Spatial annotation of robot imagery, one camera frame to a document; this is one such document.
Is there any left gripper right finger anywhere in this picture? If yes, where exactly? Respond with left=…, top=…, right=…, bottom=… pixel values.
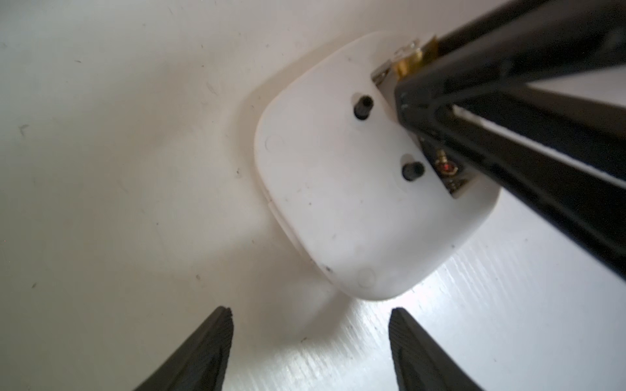
left=388, top=307, right=481, bottom=391

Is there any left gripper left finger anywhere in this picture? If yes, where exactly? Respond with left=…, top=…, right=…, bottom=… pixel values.
left=136, top=306, right=234, bottom=391

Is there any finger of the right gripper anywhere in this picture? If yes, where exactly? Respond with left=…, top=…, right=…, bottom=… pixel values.
left=429, top=0, right=626, bottom=99
left=395, top=75, right=625, bottom=276

